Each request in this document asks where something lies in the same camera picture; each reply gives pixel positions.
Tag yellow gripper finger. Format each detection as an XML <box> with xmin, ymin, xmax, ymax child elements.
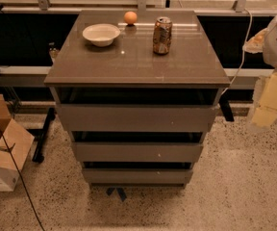
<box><xmin>250</xmin><ymin>71</ymin><xmax>277</xmax><ymax>128</ymax></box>
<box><xmin>242</xmin><ymin>28</ymin><xmax>267</xmax><ymax>54</ymax></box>

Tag grey top drawer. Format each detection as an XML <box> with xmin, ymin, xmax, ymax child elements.
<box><xmin>56</xmin><ymin>104</ymin><xmax>217</xmax><ymax>132</ymax></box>

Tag grey drawer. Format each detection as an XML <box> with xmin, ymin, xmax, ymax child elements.
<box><xmin>82</xmin><ymin>168</ymin><xmax>192</xmax><ymax>185</ymax></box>
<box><xmin>56</xmin><ymin>104</ymin><xmax>217</xmax><ymax>132</ymax></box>
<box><xmin>72</xmin><ymin>142</ymin><xmax>203</xmax><ymax>163</ymax></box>

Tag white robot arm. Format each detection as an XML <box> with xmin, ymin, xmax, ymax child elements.
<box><xmin>242</xmin><ymin>14</ymin><xmax>277</xmax><ymax>128</ymax></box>

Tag grey drawer cabinet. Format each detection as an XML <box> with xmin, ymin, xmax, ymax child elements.
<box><xmin>45</xmin><ymin>10</ymin><xmax>229</xmax><ymax>187</ymax></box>

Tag grey middle drawer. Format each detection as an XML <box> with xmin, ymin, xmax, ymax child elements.
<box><xmin>72</xmin><ymin>142</ymin><xmax>203</xmax><ymax>163</ymax></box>

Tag grey bottom drawer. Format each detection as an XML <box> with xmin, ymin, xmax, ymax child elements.
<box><xmin>82</xmin><ymin>168</ymin><xmax>192</xmax><ymax>185</ymax></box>

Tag open cardboard box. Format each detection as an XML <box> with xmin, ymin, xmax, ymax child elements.
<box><xmin>0</xmin><ymin>94</ymin><xmax>34</xmax><ymax>192</ymax></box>

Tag black table leg right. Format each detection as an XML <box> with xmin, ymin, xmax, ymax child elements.
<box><xmin>219</xmin><ymin>96</ymin><xmax>235</xmax><ymax>122</ymax></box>

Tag black table leg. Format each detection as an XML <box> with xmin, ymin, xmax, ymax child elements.
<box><xmin>219</xmin><ymin>96</ymin><xmax>235</xmax><ymax>122</ymax></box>
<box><xmin>32</xmin><ymin>108</ymin><xmax>56</xmax><ymax>163</ymax></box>

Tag crushed soda can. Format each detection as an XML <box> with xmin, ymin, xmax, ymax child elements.
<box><xmin>153</xmin><ymin>16</ymin><xmax>172</xmax><ymax>55</ymax></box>

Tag orange ball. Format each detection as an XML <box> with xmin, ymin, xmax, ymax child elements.
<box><xmin>124</xmin><ymin>12</ymin><xmax>138</xmax><ymax>25</ymax></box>

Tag white bowl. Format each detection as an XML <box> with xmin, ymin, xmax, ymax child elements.
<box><xmin>82</xmin><ymin>24</ymin><xmax>120</xmax><ymax>47</ymax></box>

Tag black table leg left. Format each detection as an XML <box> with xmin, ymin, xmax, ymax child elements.
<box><xmin>32</xmin><ymin>108</ymin><xmax>56</xmax><ymax>163</ymax></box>

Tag white cable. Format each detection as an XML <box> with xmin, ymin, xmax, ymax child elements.
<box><xmin>221</xmin><ymin>9</ymin><xmax>254</xmax><ymax>96</ymax></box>

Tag metal window frame rail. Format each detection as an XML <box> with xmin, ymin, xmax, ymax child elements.
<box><xmin>0</xmin><ymin>0</ymin><xmax>277</xmax><ymax>17</ymax></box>

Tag black floor cable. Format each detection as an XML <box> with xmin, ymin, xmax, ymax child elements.
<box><xmin>0</xmin><ymin>105</ymin><xmax>46</xmax><ymax>231</ymax></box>

